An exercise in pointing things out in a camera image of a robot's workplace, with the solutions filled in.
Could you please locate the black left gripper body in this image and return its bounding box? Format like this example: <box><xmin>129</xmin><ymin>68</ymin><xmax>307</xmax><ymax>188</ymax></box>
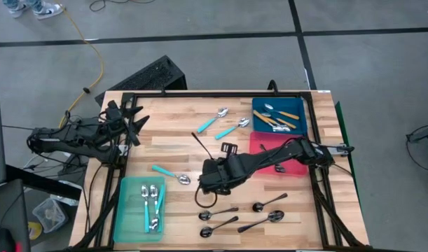
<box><xmin>107</xmin><ymin>99</ymin><xmax>141</xmax><ymax>147</ymax></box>

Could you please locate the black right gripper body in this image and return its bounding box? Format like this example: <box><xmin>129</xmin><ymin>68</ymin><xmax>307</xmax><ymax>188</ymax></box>
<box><xmin>198</xmin><ymin>141</ymin><xmax>248</xmax><ymax>196</ymax></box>

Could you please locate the teal handled silver spoon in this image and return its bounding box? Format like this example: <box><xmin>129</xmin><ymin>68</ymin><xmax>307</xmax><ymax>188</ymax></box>
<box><xmin>214</xmin><ymin>117</ymin><xmax>251</xmax><ymax>141</ymax></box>
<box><xmin>149</xmin><ymin>193</ymin><xmax>165</xmax><ymax>231</ymax></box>
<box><xmin>151</xmin><ymin>164</ymin><xmax>192</xmax><ymax>186</ymax></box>
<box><xmin>149</xmin><ymin>184</ymin><xmax>159</xmax><ymax>211</ymax></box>
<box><xmin>141</xmin><ymin>184</ymin><xmax>151</xmax><ymax>234</ymax></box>
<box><xmin>196</xmin><ymin>106</ymin><xmax>230</xmax><ymax>135</ymax></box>

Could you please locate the large black metal spoon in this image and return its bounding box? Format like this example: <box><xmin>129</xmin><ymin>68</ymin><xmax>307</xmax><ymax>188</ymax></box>
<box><xmin>237</xmin><ymin>209</ymin><xmax>285</xmax><ymax>234</ymax></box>

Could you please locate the teal translucent plastic bin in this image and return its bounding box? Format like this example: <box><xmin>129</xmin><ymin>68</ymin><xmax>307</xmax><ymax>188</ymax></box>
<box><xmin>113</xmin><ymin>175</ymin><xmax>167</xmax><ymax>244</ymax></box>

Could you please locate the black perforated case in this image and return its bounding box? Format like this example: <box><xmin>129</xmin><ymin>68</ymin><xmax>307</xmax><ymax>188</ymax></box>
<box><xmin>94</xmin><ymin>55</ymin><xmax>188</xmax><ymax>108</ymax></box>

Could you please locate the pink translucent plastic bin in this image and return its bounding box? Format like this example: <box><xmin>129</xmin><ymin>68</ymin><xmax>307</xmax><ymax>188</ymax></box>
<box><xmin>249</xmin><ymin>132</ymin><xmax>309</xmax><ymax>177</ymax></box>

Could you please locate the black desk bar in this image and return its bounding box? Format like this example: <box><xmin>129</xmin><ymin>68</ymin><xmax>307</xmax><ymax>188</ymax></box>
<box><xmin>5</xmin><ymin>164</ymin><xmax>83</xmax><ymax>201</ymax></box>

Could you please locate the blue plastic bin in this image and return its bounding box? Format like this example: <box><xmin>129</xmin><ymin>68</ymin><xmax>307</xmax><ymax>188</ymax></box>
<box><xmin>251</xmin><ymin>97</ymin><xmax>308</xmax><ymax>137</ymax></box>

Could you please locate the clear plastic container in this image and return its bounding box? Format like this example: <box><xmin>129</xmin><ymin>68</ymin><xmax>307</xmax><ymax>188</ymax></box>
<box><xmin>32</xmin><ymin>197</ymin><xmax>67</xmax><ymax>235</ymax></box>

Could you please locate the person's shoe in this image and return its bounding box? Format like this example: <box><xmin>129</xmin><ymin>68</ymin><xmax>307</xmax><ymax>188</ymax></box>
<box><xmin>33</xmin><ymin>0</ymin><xmax>64</xmax><ymax>20</ymax></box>
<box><xmin>3</xmin><ymin>0</ymin><xmax>25</xmax><ymax>18</ymax></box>

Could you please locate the yellow tape roll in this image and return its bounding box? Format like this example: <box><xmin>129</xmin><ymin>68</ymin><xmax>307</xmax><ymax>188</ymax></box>
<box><xmin>27</xmin><ymin>222</ymin><xmax>43</xmax><ymax>242</ymax></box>

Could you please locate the yellow power cable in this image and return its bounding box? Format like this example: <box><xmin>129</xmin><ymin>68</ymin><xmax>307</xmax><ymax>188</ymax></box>
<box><xmin>54</xmin><ymin>0</ymin><xmax>105</xmax><ymax>129</ymax></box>

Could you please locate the thin black floor cable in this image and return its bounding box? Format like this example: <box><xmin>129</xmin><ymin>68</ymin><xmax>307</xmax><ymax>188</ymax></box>
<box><xmin>89</xmin><ymin>0</ymin><xmax>157</xmax><ymax>13</ymax></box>

